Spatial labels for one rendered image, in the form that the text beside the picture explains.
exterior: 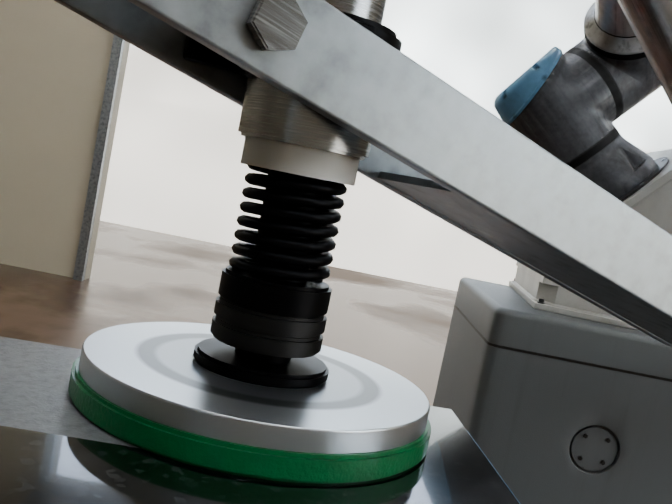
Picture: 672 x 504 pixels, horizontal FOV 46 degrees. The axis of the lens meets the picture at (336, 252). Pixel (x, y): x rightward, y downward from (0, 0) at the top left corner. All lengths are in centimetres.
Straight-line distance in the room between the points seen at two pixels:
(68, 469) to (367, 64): 25
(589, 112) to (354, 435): 109
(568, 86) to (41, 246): 456
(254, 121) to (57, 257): 514
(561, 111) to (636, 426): 53
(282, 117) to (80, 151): 506
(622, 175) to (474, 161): 96
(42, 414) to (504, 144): 30
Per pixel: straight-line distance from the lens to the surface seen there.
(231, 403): 42
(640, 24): 110
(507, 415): 131
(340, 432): 41
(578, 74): 145
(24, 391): 49
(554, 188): 51
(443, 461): 49
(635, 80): 148
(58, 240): 556
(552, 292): 138
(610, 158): 143
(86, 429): 44
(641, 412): 137
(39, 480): 38
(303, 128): 45
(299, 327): 47
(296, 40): 41
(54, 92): 557
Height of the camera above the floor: 100
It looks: 5 degrees down
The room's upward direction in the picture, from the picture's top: 11 degrees clockwise
